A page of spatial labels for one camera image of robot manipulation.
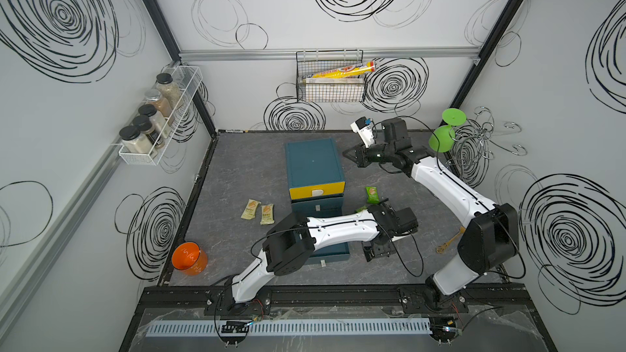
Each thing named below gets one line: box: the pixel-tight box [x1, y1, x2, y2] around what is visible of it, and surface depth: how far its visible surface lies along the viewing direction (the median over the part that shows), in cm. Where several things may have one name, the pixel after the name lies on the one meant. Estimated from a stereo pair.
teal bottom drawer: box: [304, 242, 351, 268], surface depth 80 cm
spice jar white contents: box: [119, 125, 153, 154], surface depth 63 cm
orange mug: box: [171, 241, 209, 277], surface depth 79 cm
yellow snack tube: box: [311, 60, 376, 79], surface depth 88 cm
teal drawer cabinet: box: [285, 137, 345, 201], surface depth 82 cm
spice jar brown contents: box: [144, 88, 172, 118], surface depth 71 cm
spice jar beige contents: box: [137, 103, 170, 139], surface depth 69 cm
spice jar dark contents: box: [132, 114, 166, 150], surface depth 66 cm
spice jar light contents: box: [155, 73, 183, 110], surface depth 77 cm
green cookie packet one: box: [365, 185, 380, 204], surface depth 98 cm
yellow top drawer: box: [288, 181, 346, 200], surface depth 79 cm
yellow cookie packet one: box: [240, 198, 262, 220], surface depth 93 cm
